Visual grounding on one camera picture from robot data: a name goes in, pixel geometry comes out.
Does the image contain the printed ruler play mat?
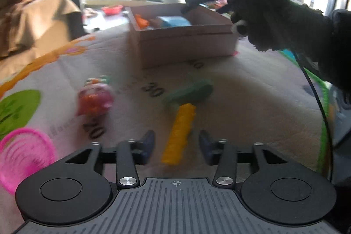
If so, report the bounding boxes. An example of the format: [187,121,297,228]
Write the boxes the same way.
[1,25,322,178]

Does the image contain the blue paper packet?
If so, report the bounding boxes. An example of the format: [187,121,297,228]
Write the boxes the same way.
[155,16,192,28]

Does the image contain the pink plastic basket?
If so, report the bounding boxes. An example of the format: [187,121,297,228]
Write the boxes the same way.
[1,128,56,195]

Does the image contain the beige sofa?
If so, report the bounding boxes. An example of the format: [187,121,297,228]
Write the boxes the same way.
[1,0,81,83]

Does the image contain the pink cardboard box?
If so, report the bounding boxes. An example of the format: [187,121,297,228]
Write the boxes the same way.
[125,4,240,68]

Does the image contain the yellow green toy hammer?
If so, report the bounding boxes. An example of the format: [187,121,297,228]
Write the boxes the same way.
[161,79,214,166]

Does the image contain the black cable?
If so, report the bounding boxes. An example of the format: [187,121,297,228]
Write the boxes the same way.
[291,50,334,182]

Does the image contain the pink round toy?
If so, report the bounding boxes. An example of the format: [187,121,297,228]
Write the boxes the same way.
[75,75,114,117]

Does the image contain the red plastic basin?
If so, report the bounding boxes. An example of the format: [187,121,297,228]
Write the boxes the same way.
[102,5,124,16]

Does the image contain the orange toy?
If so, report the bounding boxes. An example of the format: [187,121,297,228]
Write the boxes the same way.
[134,14,150,29]

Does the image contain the black gloved right hand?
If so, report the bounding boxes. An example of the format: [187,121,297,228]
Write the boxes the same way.
[228,0,333,58]

